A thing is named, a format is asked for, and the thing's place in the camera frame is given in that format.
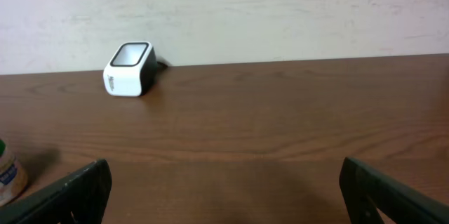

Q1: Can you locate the green lid jar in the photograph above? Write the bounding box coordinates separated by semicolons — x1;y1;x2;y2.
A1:
0;140;28;206

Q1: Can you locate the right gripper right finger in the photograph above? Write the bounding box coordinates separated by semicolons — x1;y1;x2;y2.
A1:
339;157;448;224

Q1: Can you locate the white barcode scanner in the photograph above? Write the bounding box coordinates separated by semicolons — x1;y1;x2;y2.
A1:
102;41;158;97

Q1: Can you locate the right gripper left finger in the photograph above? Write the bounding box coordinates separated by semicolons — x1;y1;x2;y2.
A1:
1;159;112;224

